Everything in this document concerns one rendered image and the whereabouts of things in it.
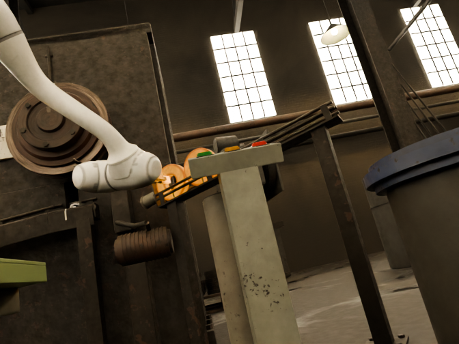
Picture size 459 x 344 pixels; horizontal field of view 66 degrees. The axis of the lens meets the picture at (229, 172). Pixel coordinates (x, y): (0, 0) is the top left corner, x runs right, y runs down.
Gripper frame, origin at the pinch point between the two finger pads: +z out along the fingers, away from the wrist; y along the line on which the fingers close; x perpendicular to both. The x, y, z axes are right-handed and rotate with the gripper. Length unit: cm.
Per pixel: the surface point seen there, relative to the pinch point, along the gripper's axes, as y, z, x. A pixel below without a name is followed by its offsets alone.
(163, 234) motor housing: -3.4, -3.5, -21.8
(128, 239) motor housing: -15.1, -11.0, -20.3
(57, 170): -48, -12, 20
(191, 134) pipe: -286, 494, 206
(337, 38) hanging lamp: 36, 622, 312
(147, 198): -12.2, 2.1, -4.7
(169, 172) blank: 0.7, 3.8, 3.2
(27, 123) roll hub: -51, -21, 42
